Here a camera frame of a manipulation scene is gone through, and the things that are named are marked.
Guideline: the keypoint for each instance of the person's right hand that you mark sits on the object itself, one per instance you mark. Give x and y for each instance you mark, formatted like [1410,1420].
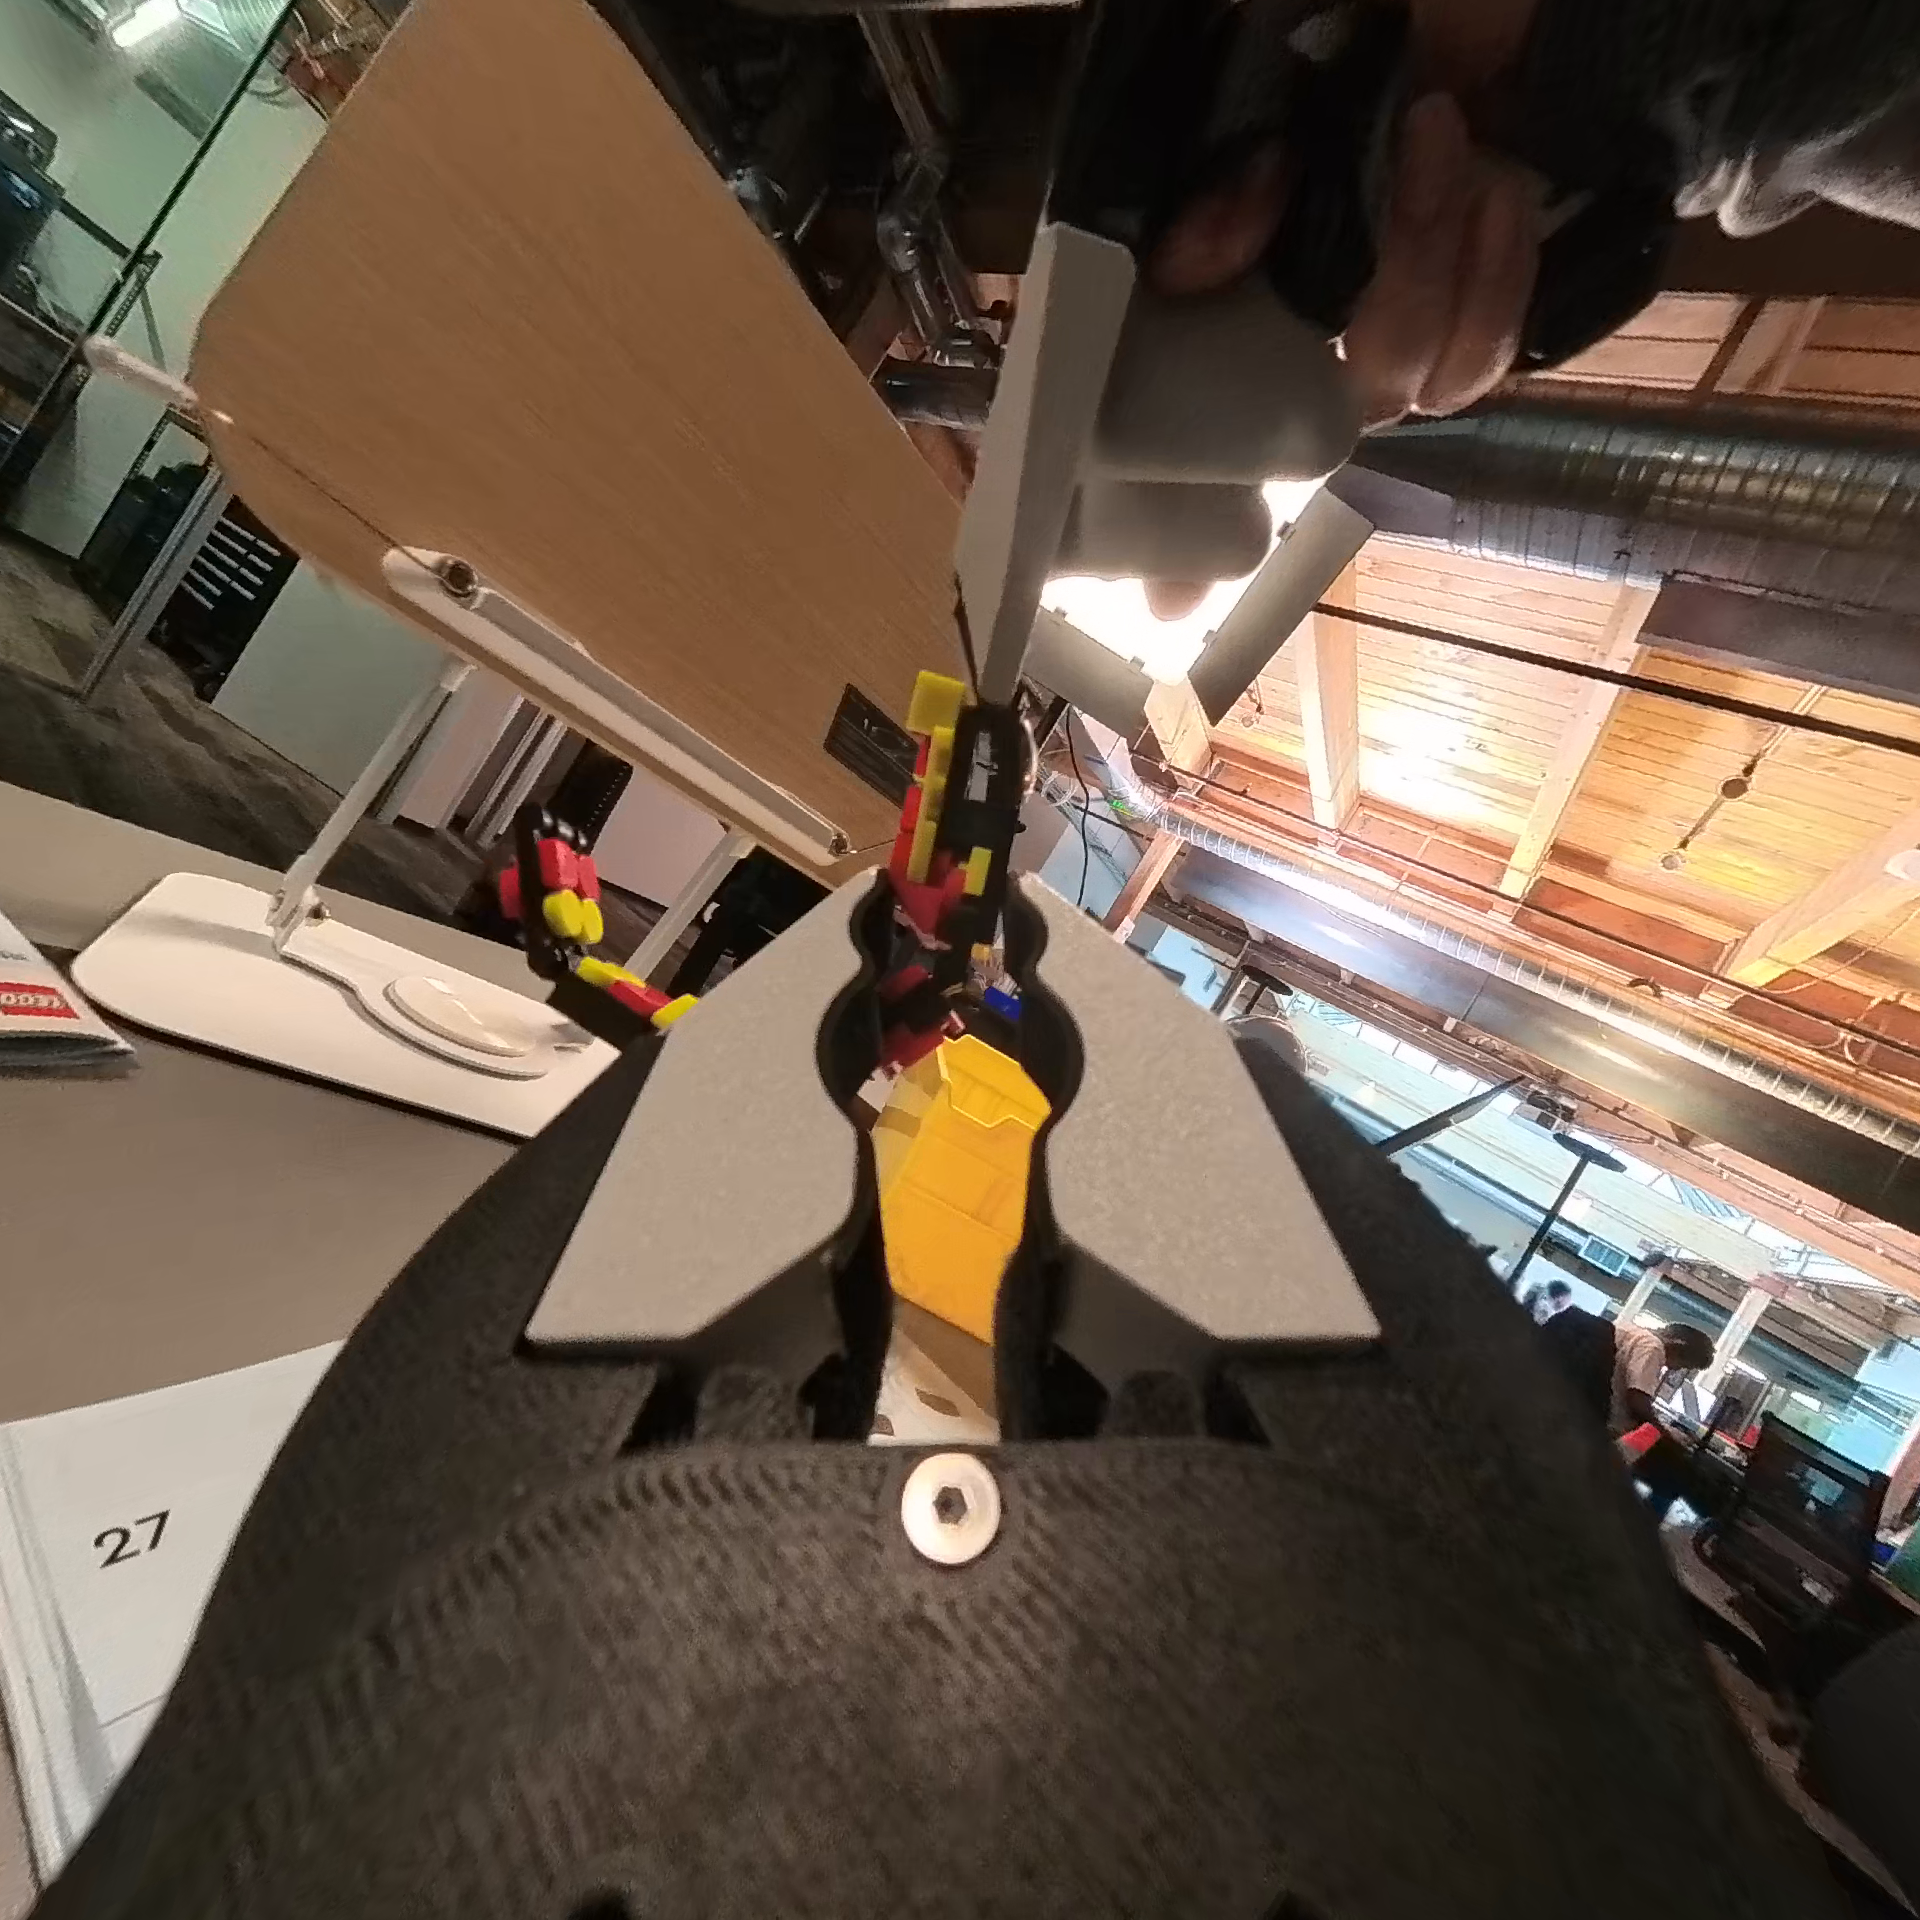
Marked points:
[1447,254]

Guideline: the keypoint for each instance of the black pole lamp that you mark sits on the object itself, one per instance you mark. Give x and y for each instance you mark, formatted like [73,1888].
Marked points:
[1588,1154]

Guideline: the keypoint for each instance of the red yellow black brick assembly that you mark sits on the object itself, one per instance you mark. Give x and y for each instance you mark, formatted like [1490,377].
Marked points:
[917,891]

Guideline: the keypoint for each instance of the closed instruction booklet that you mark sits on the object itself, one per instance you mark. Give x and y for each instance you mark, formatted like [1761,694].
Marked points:
[60,1020]

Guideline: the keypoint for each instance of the black tool cabinet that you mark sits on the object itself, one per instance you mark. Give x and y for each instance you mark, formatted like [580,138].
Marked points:
[210,585]

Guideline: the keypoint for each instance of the black square toy brick plate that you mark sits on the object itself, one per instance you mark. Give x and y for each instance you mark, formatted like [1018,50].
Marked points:
[990,779]

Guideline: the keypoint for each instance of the wooden board stand white base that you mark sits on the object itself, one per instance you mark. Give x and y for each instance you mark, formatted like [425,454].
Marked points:
[570,376]

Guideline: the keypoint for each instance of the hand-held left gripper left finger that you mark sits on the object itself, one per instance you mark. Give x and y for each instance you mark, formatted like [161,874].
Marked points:
[705,1184]

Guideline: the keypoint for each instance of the yellow plastic bin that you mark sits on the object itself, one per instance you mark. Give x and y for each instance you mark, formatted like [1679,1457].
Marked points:
[960,1201]

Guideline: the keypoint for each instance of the long silver ventilation duct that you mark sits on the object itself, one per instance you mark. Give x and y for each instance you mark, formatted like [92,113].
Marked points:
[1652,486]

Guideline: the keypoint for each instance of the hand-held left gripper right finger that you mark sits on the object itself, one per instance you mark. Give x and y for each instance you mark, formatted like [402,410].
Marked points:
[1201,1184]

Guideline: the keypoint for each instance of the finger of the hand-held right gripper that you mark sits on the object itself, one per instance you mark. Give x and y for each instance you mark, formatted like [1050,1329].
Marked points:
[1050,388]
[1290,600]

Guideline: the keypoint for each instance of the open instruction booklet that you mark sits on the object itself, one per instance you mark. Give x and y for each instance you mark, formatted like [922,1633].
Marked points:
[224,1440]

